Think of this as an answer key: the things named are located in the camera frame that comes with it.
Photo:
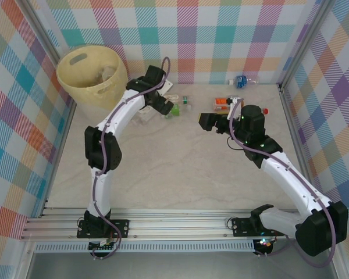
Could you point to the orange label plastic bottle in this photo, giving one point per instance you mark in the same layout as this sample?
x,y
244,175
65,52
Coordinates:
x,y
220,102

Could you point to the cream label green band bottle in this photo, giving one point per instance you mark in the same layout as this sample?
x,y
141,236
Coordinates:
x,y
185,100

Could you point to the white box green label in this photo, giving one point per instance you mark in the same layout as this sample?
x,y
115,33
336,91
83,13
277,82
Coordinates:
x,y
146,116

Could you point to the blue label water bottle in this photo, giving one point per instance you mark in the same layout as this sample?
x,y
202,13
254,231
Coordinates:
x,y
240,81

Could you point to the clear bottle white cap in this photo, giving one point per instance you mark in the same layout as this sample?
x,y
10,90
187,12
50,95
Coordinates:
x,y
187,108

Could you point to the clear unlabelled water bottle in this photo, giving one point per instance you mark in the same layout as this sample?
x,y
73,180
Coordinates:
x,y
104,75

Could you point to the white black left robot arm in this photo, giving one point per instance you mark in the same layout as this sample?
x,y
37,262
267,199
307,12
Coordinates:
x,y
103,191

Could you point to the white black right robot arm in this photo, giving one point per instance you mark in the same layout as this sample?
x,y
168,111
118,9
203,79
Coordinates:
x,y
272,168

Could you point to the cream plastic bin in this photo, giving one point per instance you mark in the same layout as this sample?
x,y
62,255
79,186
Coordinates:
x,y
90,96

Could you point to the aluminium frame post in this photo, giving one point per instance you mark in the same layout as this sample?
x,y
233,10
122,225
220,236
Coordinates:
x,y
305,37
40,23

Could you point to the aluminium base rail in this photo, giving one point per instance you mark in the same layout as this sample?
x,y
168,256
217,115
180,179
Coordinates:
x,y
177,223

